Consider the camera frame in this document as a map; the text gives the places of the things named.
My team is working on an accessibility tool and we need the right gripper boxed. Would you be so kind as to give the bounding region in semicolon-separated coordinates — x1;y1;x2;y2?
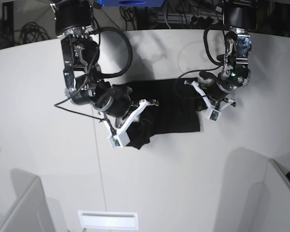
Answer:
94;87;159;135

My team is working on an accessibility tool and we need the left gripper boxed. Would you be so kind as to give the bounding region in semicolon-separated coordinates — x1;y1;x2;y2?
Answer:
195;81;237;112

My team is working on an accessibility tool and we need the black T-shirt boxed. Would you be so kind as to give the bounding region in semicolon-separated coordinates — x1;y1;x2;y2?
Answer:
117;78;203;149

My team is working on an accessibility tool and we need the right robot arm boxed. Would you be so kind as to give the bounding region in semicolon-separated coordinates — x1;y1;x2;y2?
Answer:
50;0;159;136

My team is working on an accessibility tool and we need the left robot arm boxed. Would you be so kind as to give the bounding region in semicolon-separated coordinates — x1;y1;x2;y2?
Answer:
184;0;257;114

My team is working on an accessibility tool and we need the white power strip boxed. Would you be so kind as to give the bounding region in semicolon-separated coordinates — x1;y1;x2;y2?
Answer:
153;12;218;24

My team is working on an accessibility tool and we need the blue box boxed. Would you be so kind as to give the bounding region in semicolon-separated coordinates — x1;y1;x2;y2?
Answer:
97;0;164;7

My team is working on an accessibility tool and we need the white partition panel right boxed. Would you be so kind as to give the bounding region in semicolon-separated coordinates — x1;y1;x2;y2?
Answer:
238;159;290;232

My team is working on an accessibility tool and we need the white partition panel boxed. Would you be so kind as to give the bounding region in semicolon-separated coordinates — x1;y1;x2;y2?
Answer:
0;169;68;232
238;159;290;232

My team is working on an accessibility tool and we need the white partition panel left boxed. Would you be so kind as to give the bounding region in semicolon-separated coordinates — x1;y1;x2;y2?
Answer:
0;169;68;232

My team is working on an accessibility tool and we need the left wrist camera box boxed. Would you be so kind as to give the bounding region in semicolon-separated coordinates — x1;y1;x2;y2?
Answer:
205;108;221;122

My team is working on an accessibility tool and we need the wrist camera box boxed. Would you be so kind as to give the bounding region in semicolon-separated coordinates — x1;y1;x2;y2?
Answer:
205;108;221;122
108;132;130;148

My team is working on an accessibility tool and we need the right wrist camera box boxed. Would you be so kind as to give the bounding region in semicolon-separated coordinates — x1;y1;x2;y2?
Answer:
108;132;130;148

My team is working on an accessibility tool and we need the coiled black cable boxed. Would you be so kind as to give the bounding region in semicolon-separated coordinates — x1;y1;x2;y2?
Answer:
19;21;51;44

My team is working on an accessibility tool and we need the white table cable slot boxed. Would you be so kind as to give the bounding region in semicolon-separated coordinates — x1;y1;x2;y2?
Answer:
78;211;139;230

